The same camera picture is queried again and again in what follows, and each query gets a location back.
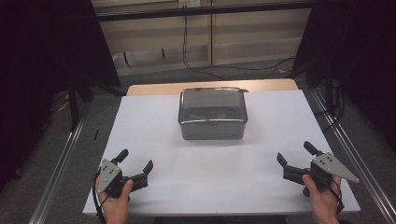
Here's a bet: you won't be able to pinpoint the metal floor rail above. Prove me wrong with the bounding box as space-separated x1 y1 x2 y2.
310 88 396 224
28 116 88 224

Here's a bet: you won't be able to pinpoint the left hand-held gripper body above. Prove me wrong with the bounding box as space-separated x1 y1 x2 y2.
97 159 134 199

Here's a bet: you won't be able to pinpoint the clear hinged box lid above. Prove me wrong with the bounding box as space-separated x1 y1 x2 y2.
177 87 249 125

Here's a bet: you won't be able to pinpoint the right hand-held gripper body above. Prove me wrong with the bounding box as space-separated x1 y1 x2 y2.
303 152 361 198

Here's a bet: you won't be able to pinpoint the white table cover sheet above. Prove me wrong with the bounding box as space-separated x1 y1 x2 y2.
82 89 362 217

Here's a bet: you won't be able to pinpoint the black wall cable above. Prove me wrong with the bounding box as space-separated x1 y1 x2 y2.
182 14 297 80

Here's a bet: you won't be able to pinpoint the person's right hand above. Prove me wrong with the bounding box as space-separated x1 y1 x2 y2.
302 174 344 224

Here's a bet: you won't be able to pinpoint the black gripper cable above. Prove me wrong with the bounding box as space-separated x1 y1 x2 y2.
311 172 346 216
92 172 107 224

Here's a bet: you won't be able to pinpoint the black stand pole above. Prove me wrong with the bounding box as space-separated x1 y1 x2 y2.
67 74 80 131

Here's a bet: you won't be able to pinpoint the black floor cables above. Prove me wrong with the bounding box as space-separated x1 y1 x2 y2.
313 77 347 133

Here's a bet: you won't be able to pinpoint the person's left hand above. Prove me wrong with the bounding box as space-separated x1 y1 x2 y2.
95 176 134 224

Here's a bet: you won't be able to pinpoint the black curtain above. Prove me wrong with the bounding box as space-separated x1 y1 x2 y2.
292 0 396 152
0 0 121 190

